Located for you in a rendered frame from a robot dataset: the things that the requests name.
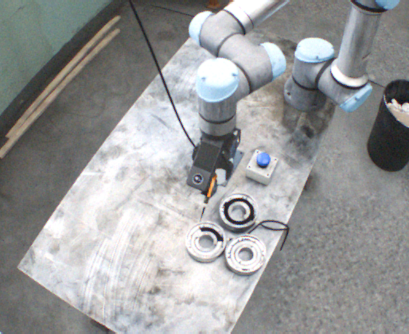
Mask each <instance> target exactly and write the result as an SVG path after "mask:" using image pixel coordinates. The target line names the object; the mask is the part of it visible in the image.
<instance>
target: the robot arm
mask: <svg viewBox="0 0 409 334"><path fill-rule="evenodd" d="M289 1H290V0H235V1H234V2H232V3H231V4H229V5H228V6H227V7H225V8H223V9H222V10H221V11H220V12H219V13H218V14H215V13H212V12H210V11H205V12H203V13H199V14H198V15H197V16H195V17H194V19H193V20H192V21H191V23H190V26H189V35H190V36H191V38H192V39H194V40H195V42H196V43H198V44H199V46H200V47H202V48H203V49H206V50H207V51H208V52H209V53H211V54H212V55H213V56H214V57H215V58H216V60H212V59H211V60H207V61H205V62H204V63H203V64H202V65H201V66H200V67H199V69H198V72H197V85H196V89H197V103H198V106H197V109H198V118H199V125H200V131H201V133H202V135H201V137H200V140H201V141H200V142H198V143H197V145H196V146H195V147H194V148H193V153H192V160H193V164H192V167H191V169H190V171H189V175H188V178H187V180H186V183H187V185H188V186H190V187H193V188H197V189H199V191H202V192H203V191H207V189H208V187H209V185H210V183H211V181H212V179H213V177H214V175H215V172H216V174H217V178H216V179H217V182H216V183H217V184H219V185H221V184H223V183H225V181H226V180H228V179H229V177H230V176H231V174H232V172H233V169H234V165H233V158H231V160H230V157H231V156H230V153H231V151H232V149H233V147H234V146H235V145H236V147H235V150H237V148H238V146H239V145H240V136H241V129H238V128H236V127H235V126H236V114H237V103H238V102H239V101H240V100H241V99H244V98H245V97H247V96H248V95H250V94H251V93H252V92H254V91H256V90H258V89H260V88H262V87H264V86H265V85H267V84H269V83H271V82H272V81H273V80H274V79H276V78H278V77H279V76H281V75H282V74H283V73H284V71H285V69H286V58H285V56H284V55H283V54H282V51H281V50H280V49H279V47H278V46H277V45H275V44H273V43H269V42H266V43H264V44H261V45H256V44H255V43H254V42H252V41H250V40H248V39H247V38H246V37H245V35H246V34H247V33H249V32H250V31H251V30H252V29H254V28H255V27H256V26H257V25H259V24H261V22H262V21H264V20H265V19H267V18H268V17H269V16H270V15H271V14H273V13H274V12H276V10H278V9H280V8H281V7H282V6H284V5H285V4H287V2H289ZM349 1H350V7H349V12H348V17H347V18H348V19H347V21H346V25H345V31H344V32H345V33H344V35H343V39H342V44H341V50H340V52H339V53H340V54H339V57H338V58H336V57H335V56H334V55H335V54H334V49H333V46H332V45H331V44H330V43H329V42H327V41H324V40H322V39H320V38H307V39H305V40H302V41H301V42H300V43H299V44H298V47H297V49H296V51H295V58H294V67H293V71H292V74H291V76H290V78H289V79H288V80H287V81H286V83H285V85H284V88H283V89H284V97H285V99H286V101H287V102H288V103H289V105H291V106H292V107H293V108H295V109H297V110H299V111H305V112H316V111H319V110H321V109H322V108H323V107H324V105H325V102H326V100H327V98H330V99H331V100H332V101H334V102H335V104H337V105H338V106H339V107H340V108H341V109H342V110H344V111H346V112H349V113H352V112H353V111H355V110H356V109H357V108H358V107H360V105H361V104H362V103H363V102H364V101H365V100H366V99H367V98H368V96H369V95H370V94H371V91H372V86H371V84H370V83H367V81H368V69H367V64H368V59H369V57H370V54H371V51H372V46H373V43H374V40H375V37H376V33H377V30H378V26H379V23H380V19H381V16H382V13H385V12H388V11H389V10H390V9H393V8H394V7H395V6H397V4H399V1H401V0H349ZM236 130H237V132H238V133H237V135H235V134H233V132H234V131H235V132H236ZM237 139H239V141H238V143H237ZM229 160H230V161H229Z"/></svg>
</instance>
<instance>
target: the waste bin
mask: <svg viewBox="0 0 409 334"><path fill-rule="evenodd" d="M393 99H394V100H396V102H397V103H398V104H400V107H402V105H404V104H405V103H409V80H403V79H399V80H393V81H392V82H389V83H388V85H387V86H386V87H385V89H384V91H383V96H382V99H381V100H380V105H379V111H378V112H377V116H376V120H375V122H374V124H373V127H372V132H371V133H370V136H369V139H368V146H367V148H368V155H369V157H370V158H371V159H372V161H373V162H374V163H375V164H376V165H377V166H379V167H380V168H381V169H384V170H386V171H389V172H397V171H400V170H401V169H403V168H404V167H405V165H406V164H407V163H408V162H409V126H408V125H406V124H404V123H403V122H401V121H400V120H398V118H396V117H395V115H394V114H392V112H391V110H390V109H389V107H388V103H391V104H393V103H392V102H391V101H392V100H393Z"/></svg>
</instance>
